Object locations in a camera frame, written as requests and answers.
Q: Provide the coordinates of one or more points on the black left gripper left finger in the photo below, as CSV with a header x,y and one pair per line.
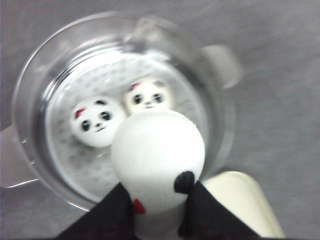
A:
x,y
110,219

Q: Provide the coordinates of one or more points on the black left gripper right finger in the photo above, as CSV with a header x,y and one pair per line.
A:
x,y
207,219

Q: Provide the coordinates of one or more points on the panda bun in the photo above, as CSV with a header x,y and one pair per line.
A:
x,y
158,155
94,120
148,93

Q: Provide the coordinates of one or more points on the beige plastic tray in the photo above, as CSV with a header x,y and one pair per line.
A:
x,y
242,195

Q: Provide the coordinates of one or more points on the stainless steel steamer pot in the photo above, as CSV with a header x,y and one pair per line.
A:
x,y
88,77

